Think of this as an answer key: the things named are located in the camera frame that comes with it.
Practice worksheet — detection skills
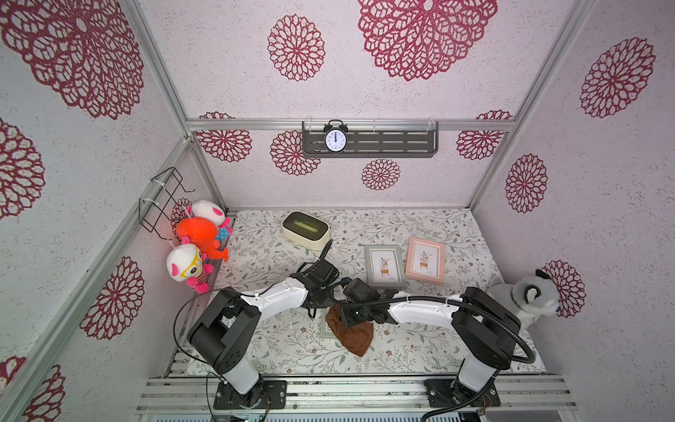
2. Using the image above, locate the brown cloth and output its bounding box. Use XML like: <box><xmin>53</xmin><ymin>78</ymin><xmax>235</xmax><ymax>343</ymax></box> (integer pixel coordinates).
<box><xmin>326</xmin><ymin>305</ymin><xmax>374</xmax><ymax>357</ymax></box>

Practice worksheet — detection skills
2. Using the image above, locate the green picture frame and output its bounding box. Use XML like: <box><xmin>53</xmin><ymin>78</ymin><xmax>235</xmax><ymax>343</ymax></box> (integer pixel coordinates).
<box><xmin>319</xmin><ymin>318</ymin><xmax>337</xmax><ymax>340</ymax></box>
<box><xmin>364</xmin><ymin>244</ymin><xmax>407</xmax><ymax>290</ymax></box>

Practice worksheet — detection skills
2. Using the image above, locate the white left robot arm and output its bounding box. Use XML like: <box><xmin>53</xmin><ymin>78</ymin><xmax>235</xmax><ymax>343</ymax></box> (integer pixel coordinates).
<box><xmin>187</xmin><ymin>258</ymin><xmax>339</xmax><ymax>397</ymax></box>

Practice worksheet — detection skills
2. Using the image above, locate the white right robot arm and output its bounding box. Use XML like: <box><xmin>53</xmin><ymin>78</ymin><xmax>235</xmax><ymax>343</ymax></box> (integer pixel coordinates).
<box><xmin>329</xmin><ymin>278</ymin><xmax>536</xmax><ymax>394</ymax></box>

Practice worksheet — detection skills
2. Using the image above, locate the cream tissue box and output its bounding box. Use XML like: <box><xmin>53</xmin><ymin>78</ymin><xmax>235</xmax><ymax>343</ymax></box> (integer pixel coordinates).
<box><xmin>281</xmin><ymin>211</ymin><xmax>332</xmax><ymax>251</ymax></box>

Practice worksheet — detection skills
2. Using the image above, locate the orange plush toy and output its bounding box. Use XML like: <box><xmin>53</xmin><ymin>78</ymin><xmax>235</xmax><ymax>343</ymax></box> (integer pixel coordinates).
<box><xmin>176</xmin><ymin>217</ymin><xmax>230</xmax><ymax>262</ymax></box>

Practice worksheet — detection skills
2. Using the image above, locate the white plush with glasses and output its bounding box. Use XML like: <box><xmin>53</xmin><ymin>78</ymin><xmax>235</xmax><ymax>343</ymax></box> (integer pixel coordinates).
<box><xmin>166</xmin><ymin>244</ymin><xmax>214</xmax><ymax>294</ymax></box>

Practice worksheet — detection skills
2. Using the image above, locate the white pink plush toy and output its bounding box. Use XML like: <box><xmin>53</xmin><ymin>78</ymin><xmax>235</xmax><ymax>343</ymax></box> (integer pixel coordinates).
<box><xmin>187</xmin><ymin>200</ymin><xmax>231</xmax><ymax>229</ymax></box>

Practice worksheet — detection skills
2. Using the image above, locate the black alarm clock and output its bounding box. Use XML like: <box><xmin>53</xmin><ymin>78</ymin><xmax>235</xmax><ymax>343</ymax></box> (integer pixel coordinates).
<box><xmin>323</xmin><ymin>119</ymin><xmax>349</xmax><ymax>153</ymax></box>

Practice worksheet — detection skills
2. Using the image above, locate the grey husky plush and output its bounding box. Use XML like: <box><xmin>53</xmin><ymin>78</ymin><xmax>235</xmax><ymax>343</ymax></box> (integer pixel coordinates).
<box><xmin>486</xmin><ymin>269</ymin><xmax>561</xmax><ymax>331</ymax></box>

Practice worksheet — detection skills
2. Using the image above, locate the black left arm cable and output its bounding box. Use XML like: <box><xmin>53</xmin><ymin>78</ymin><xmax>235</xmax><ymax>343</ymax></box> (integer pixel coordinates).
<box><xmin>172</xmin><ymin>238</ymin><xmax>334</xmax><ymax>422</ymax></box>

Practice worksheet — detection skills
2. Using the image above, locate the pink picture frame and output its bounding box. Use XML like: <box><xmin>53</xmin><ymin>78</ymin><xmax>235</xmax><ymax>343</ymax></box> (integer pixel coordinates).
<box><xmin>405</xmin><ymin>237</ymin><xmax>446</xmax><ymax>285</ymax></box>

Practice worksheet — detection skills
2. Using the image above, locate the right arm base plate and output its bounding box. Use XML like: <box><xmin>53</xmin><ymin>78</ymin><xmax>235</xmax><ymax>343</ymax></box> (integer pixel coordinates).
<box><xmin>424</xmin><ymin>379</ymin><xmax>501</xmax><ymax>408</ymax></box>

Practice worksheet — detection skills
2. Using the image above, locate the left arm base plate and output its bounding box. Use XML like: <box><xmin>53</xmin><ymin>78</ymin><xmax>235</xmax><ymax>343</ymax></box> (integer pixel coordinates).
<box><xmin>214</xmin><ymin>380</ymin><xmax>288</xmax><ymax>411</ymax></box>

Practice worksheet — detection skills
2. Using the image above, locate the grey wall shelf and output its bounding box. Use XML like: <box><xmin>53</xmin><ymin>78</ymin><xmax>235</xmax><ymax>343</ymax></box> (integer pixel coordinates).
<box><xmin>301</xmin><ymin>121</ymin><xmax>439</xmax><ymax>159</ymax></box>

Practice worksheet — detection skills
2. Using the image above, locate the black wire basket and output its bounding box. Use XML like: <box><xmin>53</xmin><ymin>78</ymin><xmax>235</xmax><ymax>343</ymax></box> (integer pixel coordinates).
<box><xmin>136</xmin><ymin>166</ymin><xmax>193</xmax><ymax>241</ymax></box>

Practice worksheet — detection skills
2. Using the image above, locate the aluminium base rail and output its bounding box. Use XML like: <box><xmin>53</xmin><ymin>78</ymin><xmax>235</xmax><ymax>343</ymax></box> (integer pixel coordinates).
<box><xmin>133</xmin><ymin>374</ymin><xmax>578</xmax><ymax>421</ymax></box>

